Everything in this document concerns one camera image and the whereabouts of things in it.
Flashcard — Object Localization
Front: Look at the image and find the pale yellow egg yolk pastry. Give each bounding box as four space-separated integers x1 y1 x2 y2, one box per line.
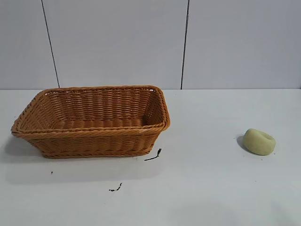
243 128 276 156

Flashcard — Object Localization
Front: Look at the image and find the brown woven wicker basket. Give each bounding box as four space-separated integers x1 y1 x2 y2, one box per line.
10 85 171 159

